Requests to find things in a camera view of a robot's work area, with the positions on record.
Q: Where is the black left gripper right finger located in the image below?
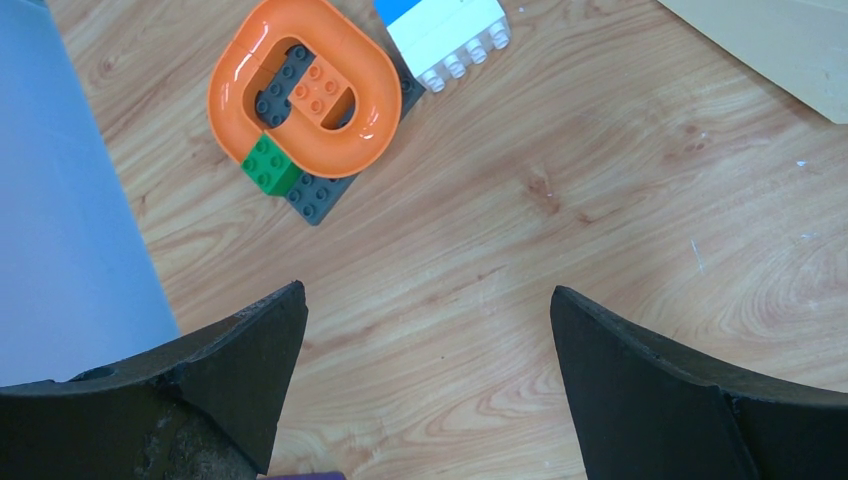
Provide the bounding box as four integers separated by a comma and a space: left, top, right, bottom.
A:
550, 286, 847, 479

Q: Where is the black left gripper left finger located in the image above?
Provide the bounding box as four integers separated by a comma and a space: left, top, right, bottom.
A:
1, 281, 308, 479

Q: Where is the tan paper envelope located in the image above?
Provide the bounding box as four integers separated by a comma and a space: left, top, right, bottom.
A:
662, 1, 847, 125

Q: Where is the dark grey building plate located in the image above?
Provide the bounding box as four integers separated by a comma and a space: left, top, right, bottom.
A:
255, 44, 425, 226

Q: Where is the green building block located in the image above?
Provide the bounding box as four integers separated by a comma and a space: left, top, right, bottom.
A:
241, 134, 302, 197

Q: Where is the orange curved toy track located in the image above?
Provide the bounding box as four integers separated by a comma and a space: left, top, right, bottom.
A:
207, 0, 403, 178

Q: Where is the white and blue building block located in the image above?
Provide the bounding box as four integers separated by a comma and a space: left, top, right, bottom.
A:
373, 0, 512, 93

